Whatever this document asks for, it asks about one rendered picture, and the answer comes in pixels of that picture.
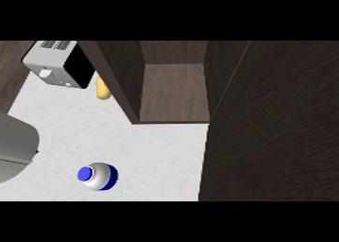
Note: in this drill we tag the grey and black toaster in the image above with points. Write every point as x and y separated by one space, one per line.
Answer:
60 64

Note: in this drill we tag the blue capped water bottle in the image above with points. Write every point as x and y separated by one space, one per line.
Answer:
100 176

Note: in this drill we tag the dark wooden cabinet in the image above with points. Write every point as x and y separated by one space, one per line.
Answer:
174 91

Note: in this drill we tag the dark wooden cabinet door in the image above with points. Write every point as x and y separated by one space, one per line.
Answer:
280 126

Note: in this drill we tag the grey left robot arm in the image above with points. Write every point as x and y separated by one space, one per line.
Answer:
10 145

